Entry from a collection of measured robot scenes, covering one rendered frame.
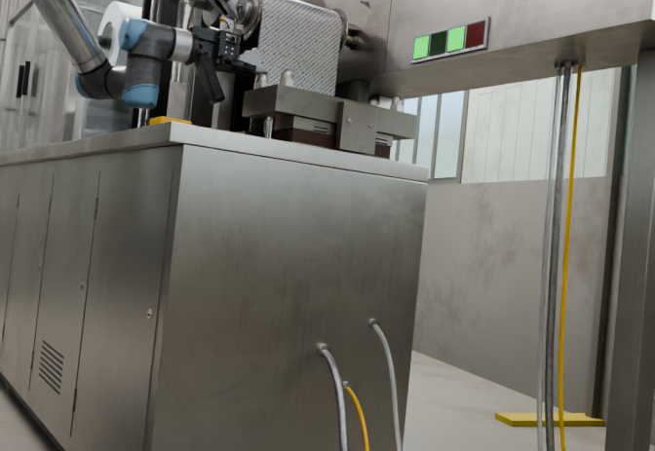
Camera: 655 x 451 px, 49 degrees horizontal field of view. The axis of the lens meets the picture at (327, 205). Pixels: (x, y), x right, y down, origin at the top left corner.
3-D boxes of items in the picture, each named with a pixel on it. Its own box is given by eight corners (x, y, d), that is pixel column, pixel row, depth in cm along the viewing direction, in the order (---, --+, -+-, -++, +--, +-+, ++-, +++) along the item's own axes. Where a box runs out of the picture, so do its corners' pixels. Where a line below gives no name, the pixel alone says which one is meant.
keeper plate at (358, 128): (334, 149, 166) (339, 101, 167) (368, 155, 172) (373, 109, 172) (340, 148, 164) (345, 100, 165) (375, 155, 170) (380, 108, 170)
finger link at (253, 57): (276, 52, 176) (242, 43, 171) (273, 75, 176) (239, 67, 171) (270, 54, 179) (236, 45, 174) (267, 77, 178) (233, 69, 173)
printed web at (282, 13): (185, 153, 208) (204, -19, 210) (257, 164, 221) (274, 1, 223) (248, 147, 176) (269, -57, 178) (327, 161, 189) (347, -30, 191)
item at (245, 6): (250, -2, 177) (241, 28, 179) (256, 0, 178) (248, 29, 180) (239, -9, 182) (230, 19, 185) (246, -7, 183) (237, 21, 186)
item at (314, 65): (251, 101, 177) (259, 26, 177) (330, 117, 190) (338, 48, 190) (252, 100, 176) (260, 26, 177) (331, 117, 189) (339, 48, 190)
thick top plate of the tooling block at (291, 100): (241, 116, 171) (244, 91, 171) (375, 142, 193) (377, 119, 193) (275, 110, 157) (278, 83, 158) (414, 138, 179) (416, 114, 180)
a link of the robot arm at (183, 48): (174, 56, 161) (161, 62, 168) (193, 61, 164) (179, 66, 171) (177, 23, 162) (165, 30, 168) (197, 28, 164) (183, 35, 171)
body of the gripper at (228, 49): (244, 35, 171) (197, 22, 164) (240, 71, 170) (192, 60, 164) (229, 41, 177) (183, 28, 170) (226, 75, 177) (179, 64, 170)
